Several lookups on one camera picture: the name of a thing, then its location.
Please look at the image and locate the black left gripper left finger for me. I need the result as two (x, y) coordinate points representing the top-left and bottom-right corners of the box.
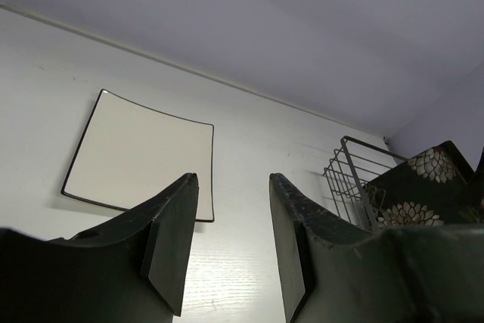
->
(1, 173), (199, 322)

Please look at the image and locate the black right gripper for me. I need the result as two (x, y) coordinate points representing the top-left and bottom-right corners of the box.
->
(453, 153), (483, 224)

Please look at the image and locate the white square plate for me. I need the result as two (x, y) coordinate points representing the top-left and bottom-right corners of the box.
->
(60, 89), (215, 222)

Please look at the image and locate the metal wire dish rack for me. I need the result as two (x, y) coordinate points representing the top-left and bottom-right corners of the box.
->
(322, 135), (407, 231)

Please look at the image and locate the black floral square plate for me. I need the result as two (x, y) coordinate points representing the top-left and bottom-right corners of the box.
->
(368, 141), (475, 228)

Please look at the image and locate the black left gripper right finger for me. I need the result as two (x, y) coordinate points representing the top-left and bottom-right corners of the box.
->
(269, 173), (483, 322)

